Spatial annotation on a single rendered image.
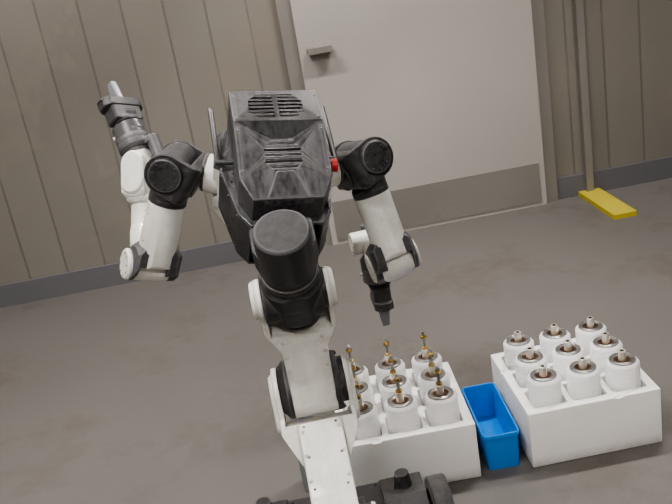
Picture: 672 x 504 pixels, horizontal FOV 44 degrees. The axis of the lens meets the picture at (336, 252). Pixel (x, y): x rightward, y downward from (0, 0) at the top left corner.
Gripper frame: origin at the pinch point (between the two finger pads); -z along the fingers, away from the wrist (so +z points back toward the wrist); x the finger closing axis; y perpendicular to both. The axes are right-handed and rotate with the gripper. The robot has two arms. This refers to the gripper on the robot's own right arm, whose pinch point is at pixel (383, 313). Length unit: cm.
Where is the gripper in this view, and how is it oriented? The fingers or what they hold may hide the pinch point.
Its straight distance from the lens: 246.0
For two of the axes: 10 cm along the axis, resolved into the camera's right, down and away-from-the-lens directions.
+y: -9.8, 1.9, -0.6
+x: -1.2, -3.2, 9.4
